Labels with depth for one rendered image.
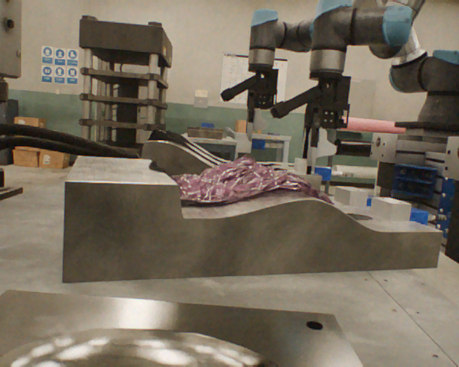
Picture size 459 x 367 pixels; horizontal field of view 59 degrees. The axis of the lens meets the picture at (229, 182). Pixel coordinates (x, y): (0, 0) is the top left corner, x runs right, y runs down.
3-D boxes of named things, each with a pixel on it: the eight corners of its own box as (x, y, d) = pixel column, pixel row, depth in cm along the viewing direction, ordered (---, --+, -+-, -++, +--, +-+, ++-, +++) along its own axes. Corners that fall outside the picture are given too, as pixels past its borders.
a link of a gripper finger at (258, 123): (267, 141, 113) (269, 108, 114) (246, 139, 113) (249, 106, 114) (266, 142, 116) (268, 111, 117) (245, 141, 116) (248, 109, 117)
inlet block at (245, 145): (281, 154, 122) (282, 137, 121) (283, 156, 117) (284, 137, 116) (237, 151, 122) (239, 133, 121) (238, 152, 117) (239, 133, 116)
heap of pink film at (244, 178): (297, 196, 75) (301, 154, 74) (353, 219, 58) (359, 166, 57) (155, 193, 67) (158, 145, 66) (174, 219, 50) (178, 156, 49)
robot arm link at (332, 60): (314, 48, 84) (307, 55, 92) (312, 71, 84) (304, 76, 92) (350, 51, 84) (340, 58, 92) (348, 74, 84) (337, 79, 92)
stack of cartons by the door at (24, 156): (69, 167, 725) (71, 120, 713) (63, 169, 692) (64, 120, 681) (21, 164, 720) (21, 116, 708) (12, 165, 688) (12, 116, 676)
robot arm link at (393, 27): (413, 14, 86) (360, 17, 91) (412, -2, 76) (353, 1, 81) (408, 53, 87) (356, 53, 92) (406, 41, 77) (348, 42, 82)
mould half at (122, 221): (337, 222, 83) (344, 169, 81) (437, 268, 58) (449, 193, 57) (76, 222, 67) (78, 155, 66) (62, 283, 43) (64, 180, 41)
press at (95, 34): (167, 183, 635) (175, 47, 605) (153, 202, 482) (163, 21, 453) (106, 179, 629) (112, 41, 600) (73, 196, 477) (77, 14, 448)
